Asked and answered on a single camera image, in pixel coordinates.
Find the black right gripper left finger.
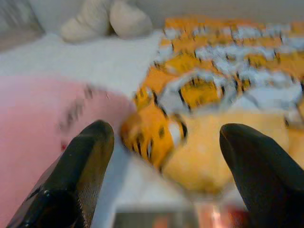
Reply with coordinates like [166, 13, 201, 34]
[7, 120, 115, 228]

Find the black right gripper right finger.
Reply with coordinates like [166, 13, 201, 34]
[219, 123, 304, 228]

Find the yellow tiger print blanket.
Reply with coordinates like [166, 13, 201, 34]
[120, 16, 304, 196]

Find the pink pillow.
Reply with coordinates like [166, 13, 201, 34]
[0, 76, 136, 228]

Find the white sheeted bed mattress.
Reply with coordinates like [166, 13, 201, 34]
[0, 30, 198, 228]

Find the white plush toy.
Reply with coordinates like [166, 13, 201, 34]
[60, 0, 153, 44]

